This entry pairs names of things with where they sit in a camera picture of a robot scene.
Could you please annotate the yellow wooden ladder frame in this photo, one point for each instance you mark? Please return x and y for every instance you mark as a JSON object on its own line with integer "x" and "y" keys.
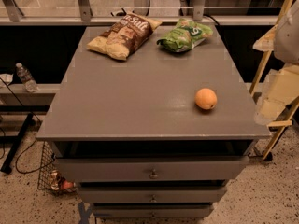
{"x": 284, "y": 120}

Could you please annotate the middle grey drawer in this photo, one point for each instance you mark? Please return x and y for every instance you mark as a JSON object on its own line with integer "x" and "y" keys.
{"x": 151, "y": 194}

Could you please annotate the black metal stand leg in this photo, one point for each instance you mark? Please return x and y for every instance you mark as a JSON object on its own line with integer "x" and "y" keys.
{"x": 16, "y": 141}

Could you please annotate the orange fruit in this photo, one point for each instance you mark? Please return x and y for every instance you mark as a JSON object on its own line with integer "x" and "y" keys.
{"x": 206, "y": 99}

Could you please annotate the brown sea salt chip bag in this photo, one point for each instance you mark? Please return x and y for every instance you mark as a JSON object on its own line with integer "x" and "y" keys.
{"x": 125, "y": 36}

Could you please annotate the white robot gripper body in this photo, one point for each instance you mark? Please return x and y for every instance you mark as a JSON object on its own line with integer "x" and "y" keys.
{"x": 288, "y": 37}

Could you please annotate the snack packets in basket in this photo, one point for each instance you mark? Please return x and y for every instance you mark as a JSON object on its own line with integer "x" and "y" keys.
{"x": 58, "y": 182}

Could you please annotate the black wire basket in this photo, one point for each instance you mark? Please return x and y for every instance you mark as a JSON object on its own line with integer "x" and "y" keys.
{"x": 46, "y": 166}

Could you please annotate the clear plastic water bottle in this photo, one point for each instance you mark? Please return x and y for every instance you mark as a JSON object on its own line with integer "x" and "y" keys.
{"x": 26, "y": 78}

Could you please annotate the green rice chip bag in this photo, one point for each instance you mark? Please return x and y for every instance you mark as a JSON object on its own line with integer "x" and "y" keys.
{"x": 185, "y": 36}

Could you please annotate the top grey drawer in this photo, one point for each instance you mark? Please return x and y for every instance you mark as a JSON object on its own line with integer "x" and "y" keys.
{"x": 155, "y": 169}

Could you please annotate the grey drawer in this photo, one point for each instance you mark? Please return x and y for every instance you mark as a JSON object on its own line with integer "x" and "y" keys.
{"x": 155, "y": 169}
{"x": 151, "y": 211}
{"x": 151, "y": 194}

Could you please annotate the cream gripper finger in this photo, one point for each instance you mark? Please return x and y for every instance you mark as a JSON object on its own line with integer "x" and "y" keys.
{"x": 266, "y": 42}
{"x": 279, "y": 89}

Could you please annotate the bottom grey drawer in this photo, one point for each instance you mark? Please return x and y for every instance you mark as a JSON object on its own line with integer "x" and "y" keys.
{"x": 151, "y": 211}

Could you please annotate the grey drawer cabinet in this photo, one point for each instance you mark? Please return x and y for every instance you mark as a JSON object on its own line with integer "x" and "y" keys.
{"x": 144, "y": 107}

